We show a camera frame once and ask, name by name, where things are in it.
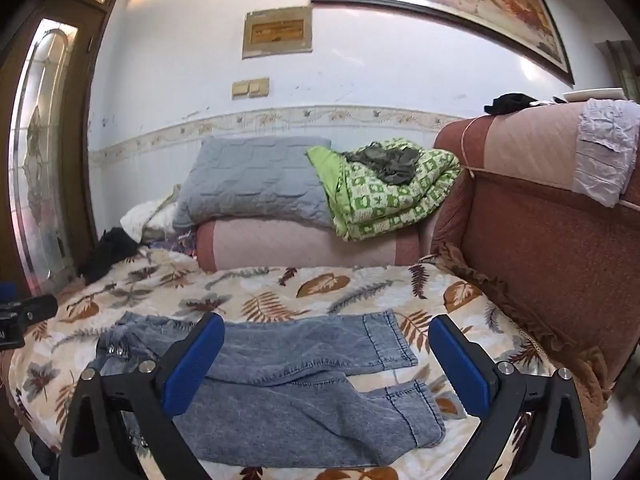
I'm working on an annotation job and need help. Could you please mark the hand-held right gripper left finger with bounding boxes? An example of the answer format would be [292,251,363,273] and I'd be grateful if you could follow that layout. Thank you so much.
[57,312,226,480]

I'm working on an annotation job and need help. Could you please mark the leaf print blanket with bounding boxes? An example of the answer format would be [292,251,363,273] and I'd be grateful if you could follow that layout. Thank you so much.
[7,247,566,480]

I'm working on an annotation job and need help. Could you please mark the blue denim pants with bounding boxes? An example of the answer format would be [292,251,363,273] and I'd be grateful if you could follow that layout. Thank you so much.
[92,310,446,468]

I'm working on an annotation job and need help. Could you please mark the colourful printed cloth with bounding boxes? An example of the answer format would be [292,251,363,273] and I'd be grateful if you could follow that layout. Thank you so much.
[162,230,200,262]

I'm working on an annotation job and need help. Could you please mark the white lace cloth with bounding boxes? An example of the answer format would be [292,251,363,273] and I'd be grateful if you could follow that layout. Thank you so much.
[572,98,640,208]

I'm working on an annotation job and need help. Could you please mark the black cloth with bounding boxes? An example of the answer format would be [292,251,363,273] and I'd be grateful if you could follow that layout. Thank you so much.
[483,92,538,116]
[77,227,143,285]

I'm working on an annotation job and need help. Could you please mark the beige light switch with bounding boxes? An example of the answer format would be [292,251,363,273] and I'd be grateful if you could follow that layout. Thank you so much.
[231,77,271,100]

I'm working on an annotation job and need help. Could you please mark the grey quilted pillow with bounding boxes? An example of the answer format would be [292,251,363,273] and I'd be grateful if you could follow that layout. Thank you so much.
[172,135,335,231]

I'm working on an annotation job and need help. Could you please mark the wooden door with glass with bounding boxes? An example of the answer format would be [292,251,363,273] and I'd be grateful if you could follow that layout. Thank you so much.
[0,0,136,301]

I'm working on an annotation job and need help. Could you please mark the green patterned quilt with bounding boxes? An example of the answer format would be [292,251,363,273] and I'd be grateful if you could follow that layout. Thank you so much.
[306,137,462,243]

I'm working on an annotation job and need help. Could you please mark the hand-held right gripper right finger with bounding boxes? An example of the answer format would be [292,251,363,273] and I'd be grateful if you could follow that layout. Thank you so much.
[429,314,592,480]

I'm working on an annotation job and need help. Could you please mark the reddish brown sofa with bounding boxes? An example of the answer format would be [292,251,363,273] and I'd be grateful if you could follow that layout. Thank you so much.
[195,99,640,448]

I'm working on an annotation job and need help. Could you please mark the dark green cloth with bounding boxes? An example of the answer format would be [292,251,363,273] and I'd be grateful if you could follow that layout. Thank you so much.
[346,142,423,186]

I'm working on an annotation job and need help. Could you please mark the beige wall plaque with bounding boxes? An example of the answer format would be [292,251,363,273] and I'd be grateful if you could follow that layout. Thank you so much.
[242,6,314,60]

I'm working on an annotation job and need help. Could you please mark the white crumpled cloth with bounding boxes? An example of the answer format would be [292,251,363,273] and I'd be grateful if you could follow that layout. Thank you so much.
[120,185,182,242]

